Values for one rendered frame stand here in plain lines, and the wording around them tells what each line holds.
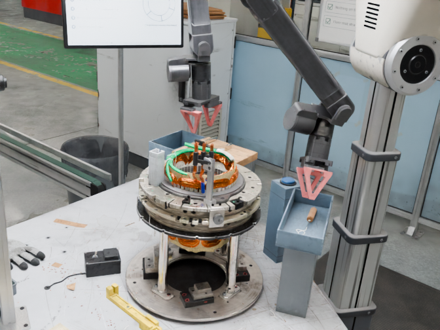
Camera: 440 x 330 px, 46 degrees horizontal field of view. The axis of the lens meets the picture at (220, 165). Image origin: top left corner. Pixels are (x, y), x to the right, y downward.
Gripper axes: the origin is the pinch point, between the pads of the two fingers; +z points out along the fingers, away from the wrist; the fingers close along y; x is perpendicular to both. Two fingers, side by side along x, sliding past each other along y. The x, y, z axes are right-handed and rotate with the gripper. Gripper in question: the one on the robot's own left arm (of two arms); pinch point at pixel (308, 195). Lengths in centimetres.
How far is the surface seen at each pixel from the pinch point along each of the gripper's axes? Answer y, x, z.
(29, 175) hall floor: -259, -158, 30
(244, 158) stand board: -32.3, -15.6, -6.9
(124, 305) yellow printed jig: -7, -40, 37
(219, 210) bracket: 6.3, -21.2, 7.6
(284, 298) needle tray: -7.7, 0.5, 27.8
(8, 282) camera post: 6, -66, 34
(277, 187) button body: -24.1, -4.7, -0.1
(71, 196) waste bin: -168, -100, 30
